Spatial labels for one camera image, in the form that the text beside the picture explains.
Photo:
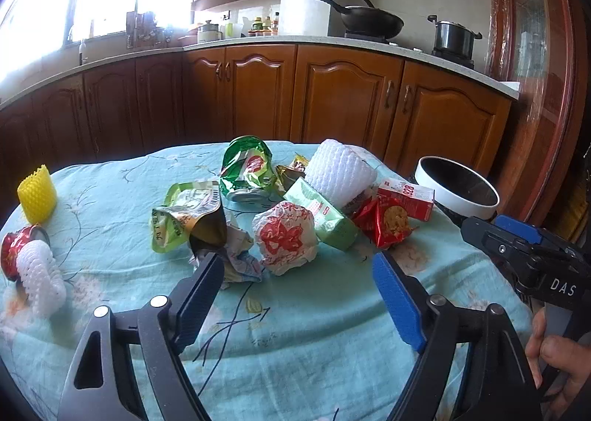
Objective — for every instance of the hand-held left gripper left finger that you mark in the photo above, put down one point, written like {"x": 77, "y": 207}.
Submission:
{"x": 196, "y": 310}

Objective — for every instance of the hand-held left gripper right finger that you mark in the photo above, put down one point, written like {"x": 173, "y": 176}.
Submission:
{"x": 397, "y": 296}

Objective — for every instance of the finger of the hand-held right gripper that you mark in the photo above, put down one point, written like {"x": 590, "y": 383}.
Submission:
{"x": 489, "y": 236}
{"x": 519, "y": 226}

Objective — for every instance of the white bin with black liner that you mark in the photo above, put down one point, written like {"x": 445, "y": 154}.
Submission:
{"x": 455, "y": 181}

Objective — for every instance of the white paper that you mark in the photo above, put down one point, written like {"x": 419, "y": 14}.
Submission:
{"x": 240, "y": 259}

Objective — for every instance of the red snack packet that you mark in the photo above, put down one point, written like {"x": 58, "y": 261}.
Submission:
{"x": 388, "y": 222}

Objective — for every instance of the red and white carton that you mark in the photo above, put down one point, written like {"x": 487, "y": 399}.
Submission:
{"x": 408, "y": 197}

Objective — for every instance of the light green snack bag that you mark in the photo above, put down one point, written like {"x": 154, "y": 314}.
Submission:
{"x": 178, "y": 218}

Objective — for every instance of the pale green packet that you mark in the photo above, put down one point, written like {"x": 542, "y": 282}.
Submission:
{"x": 323, "y": 213}

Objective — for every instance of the white red-print paper wrapper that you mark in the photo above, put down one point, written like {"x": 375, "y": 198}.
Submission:
{"x": 284, "y": 236}

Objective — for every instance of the large white foam fruit net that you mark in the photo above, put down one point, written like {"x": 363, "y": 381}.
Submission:
{"x": 337, "y": 169}

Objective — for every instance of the green chip bag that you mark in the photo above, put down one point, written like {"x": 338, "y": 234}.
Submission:
{"x": 247, "y": 167}

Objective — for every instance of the person's right hand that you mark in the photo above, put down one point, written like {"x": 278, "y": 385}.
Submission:
{"x": 563, "y": 365}

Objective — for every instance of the light blue floral tablecloth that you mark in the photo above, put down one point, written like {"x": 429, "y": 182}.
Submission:
{"x": 295, "y": 347}

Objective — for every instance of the small white foam fruit net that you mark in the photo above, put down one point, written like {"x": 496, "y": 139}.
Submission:
{"x": 41, "y": 280}

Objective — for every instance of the yellow snack packet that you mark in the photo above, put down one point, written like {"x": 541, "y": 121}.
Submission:
{"x": 293, "y": 169}

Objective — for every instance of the wooden glass door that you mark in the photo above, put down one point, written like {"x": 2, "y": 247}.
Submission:
{"x": 535, "y": 56}

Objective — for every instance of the gas stove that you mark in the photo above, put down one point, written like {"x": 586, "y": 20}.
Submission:
{"x": 455, "y": 60}

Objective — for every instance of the red can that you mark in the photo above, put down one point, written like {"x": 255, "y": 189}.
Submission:
{"x": 16, "y": 248}

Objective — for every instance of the yellow foam fruit net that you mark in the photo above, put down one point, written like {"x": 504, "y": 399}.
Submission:
{"x": 37, "y": 195}

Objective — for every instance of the wooden lower cabinets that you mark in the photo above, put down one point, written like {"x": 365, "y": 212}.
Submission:
{"x": 341, "y": 102}

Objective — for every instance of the steel cooking pot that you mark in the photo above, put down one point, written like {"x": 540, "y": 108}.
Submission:
{"x": 452, "y": 35}

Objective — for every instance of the black wok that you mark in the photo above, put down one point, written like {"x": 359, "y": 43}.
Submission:
{"x": 369, "y": 19}

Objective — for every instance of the white kitchen countertop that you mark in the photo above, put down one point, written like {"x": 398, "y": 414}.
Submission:
{"x": 286, "y": 40}

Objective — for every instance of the white bottle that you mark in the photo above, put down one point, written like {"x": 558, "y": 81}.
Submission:
{"x": 83, "y": 54}

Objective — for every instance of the group of condiment bottles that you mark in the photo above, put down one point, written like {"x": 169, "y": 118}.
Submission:
{"x": 265, "y": 26}

